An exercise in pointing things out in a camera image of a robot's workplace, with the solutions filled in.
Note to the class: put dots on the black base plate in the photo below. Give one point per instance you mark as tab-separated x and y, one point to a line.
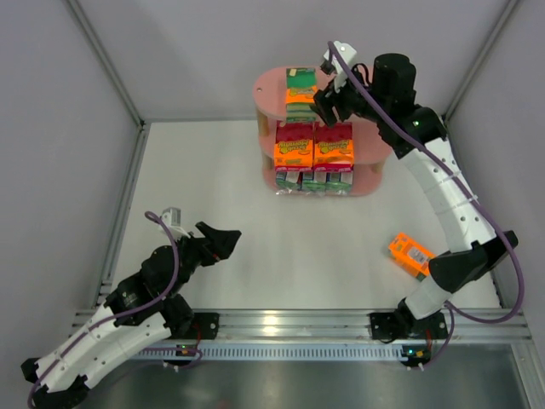
389	327
204	326

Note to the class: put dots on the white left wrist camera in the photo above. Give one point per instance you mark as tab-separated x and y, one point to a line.
171	218

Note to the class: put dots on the aluminium mounting rail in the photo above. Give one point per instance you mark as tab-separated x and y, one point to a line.
337	335

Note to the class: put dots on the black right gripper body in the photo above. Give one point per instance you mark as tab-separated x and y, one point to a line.
334	101

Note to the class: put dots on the pink orange sponge pack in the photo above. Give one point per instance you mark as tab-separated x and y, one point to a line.
293	147
333	148

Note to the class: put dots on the green orange sponge pack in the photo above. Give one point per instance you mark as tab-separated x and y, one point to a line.
301	86

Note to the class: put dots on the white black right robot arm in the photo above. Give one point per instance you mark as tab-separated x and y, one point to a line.
419	140

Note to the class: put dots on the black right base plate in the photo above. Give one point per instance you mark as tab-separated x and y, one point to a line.
389	327

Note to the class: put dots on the pink three-tier shelf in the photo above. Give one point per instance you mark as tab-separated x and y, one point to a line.
371	152

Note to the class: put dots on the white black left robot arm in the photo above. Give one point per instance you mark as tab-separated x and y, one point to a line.
145	308

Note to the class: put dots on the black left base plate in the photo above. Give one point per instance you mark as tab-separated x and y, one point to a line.
204	326

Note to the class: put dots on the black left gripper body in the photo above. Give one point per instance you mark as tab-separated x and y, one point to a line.
203	250

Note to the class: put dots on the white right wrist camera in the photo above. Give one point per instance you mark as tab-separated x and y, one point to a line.
337	60

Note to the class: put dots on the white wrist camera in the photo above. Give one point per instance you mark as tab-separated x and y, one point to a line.
337	60
171	218

